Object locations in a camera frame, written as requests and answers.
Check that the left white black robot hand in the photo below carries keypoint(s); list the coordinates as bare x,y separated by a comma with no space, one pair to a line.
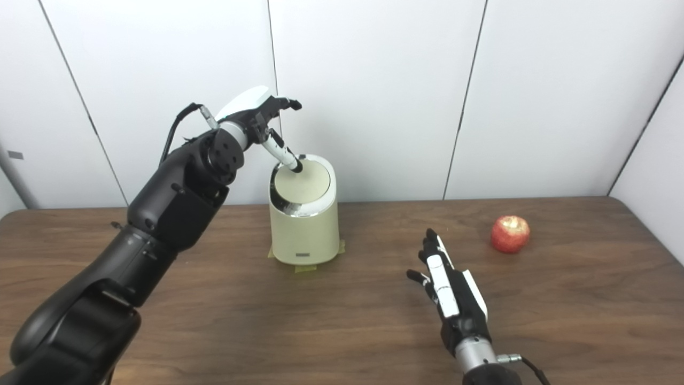
248,104

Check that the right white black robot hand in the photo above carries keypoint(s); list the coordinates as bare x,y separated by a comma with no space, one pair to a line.
462,305

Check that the red apple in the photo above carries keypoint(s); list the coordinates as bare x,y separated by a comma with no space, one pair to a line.
510,234

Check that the cream round bin lid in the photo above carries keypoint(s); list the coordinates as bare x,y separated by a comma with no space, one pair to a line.
302,187

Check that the cream-colored bin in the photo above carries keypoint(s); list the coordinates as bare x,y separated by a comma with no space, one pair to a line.
304,235

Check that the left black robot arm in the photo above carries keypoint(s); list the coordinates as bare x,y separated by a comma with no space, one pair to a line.
155,224

